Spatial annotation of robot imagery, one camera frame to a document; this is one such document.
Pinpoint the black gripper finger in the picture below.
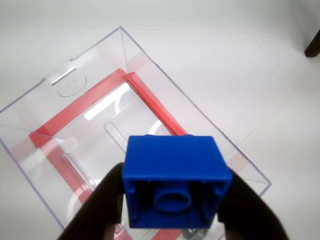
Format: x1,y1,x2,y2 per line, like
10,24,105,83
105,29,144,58
57,161,126,240
217,170,288,240

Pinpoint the blue lego brick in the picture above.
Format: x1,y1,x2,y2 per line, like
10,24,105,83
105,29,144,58
121,133,234,230

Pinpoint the transparent plastic box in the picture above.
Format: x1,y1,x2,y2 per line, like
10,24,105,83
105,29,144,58
0,24,273,240

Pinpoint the dark brown leg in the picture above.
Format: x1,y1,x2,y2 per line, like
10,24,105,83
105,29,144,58
304,31,320,59

